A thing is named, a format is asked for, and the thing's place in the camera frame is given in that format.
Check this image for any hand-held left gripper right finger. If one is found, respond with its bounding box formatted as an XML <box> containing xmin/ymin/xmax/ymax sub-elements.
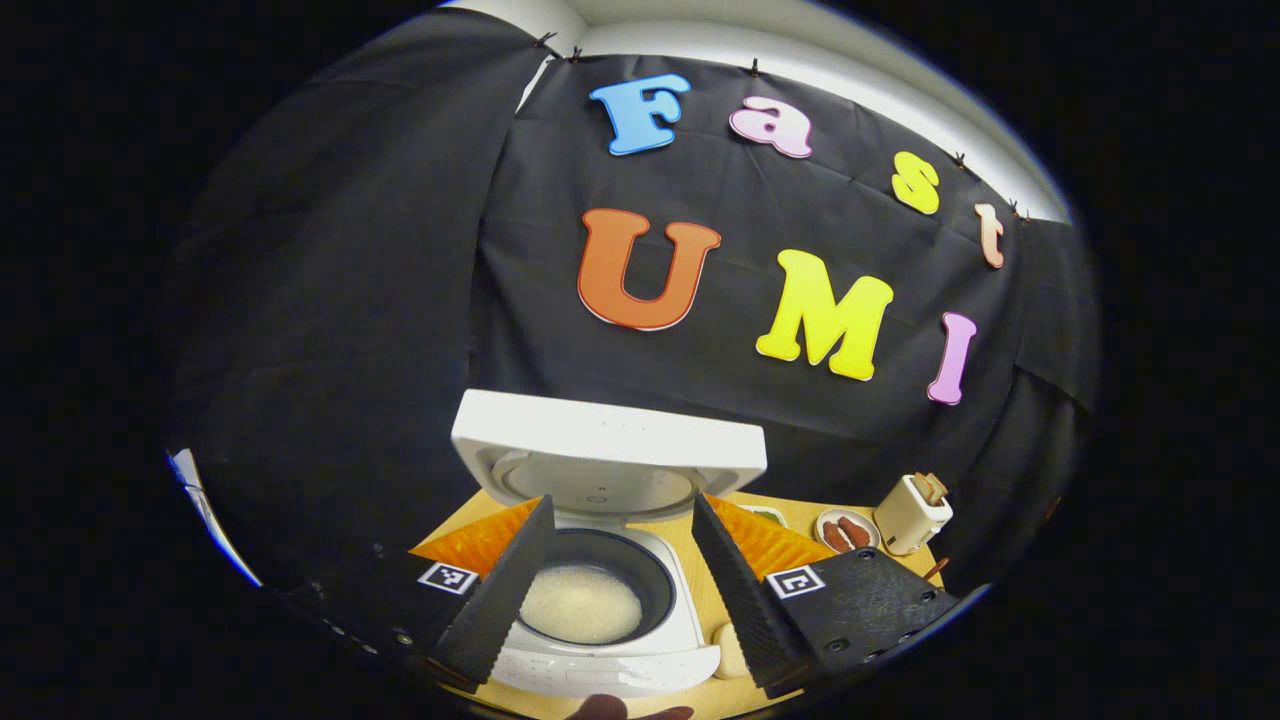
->
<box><xmin>690</xmin><ymin>492</ymin><xmax>961</xmax><ymax>701</ymax></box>

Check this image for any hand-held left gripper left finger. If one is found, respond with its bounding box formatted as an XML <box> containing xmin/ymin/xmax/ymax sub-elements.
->
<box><xmin>285</xmin><ymin>495</ymin><xmax>557</xmax><ymax>691</ymax></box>

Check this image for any white rice cooker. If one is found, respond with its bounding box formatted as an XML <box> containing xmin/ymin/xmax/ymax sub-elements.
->
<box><xmin>450</xmin><ymin>388</ymin><xmax>769</xmax><ymax>699</ymax></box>

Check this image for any white round plate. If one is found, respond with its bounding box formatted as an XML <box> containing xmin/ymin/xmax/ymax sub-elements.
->
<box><xmin>814</xmin><ymin>508</ymin><xmax>881</xmax><ymax>554</ymax></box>

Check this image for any cream toaster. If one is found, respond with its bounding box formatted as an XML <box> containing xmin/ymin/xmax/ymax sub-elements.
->
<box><xmin>873</xmin><ymin>472</ymin><xmax>954</xmax><ymax>557</ymax></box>

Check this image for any white side table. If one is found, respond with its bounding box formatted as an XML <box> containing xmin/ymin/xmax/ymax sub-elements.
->
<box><xmin>168</xmin><ymin>448</ymin><xmax>263</xmax><ymax>586</ymax></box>

